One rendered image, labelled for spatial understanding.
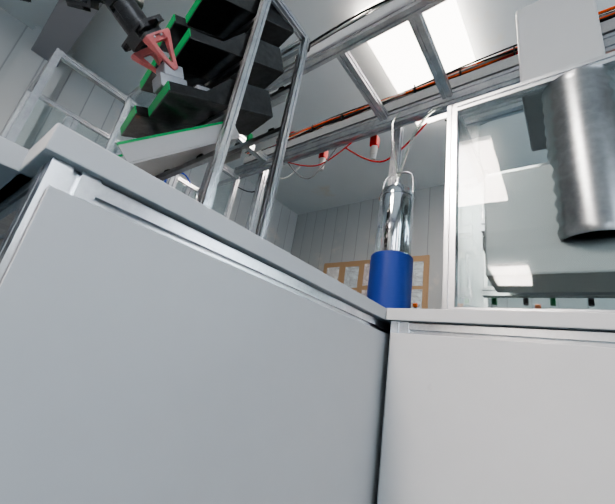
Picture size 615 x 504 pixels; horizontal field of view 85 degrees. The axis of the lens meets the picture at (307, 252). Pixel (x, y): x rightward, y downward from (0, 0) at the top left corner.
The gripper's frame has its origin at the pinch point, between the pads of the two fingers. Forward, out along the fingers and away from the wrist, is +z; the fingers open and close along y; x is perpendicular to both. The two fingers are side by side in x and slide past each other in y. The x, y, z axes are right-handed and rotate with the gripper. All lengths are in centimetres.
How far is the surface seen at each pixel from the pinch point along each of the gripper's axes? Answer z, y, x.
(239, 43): 2.5, -6.1, -19.8
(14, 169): 7, -23, 47
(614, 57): 54, -77, -56
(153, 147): 11.6, -5.2, 19.6
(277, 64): 11.4, -7.1, -28.3
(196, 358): 35, -31, 50
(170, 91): 4.5, -4.9, 7.3
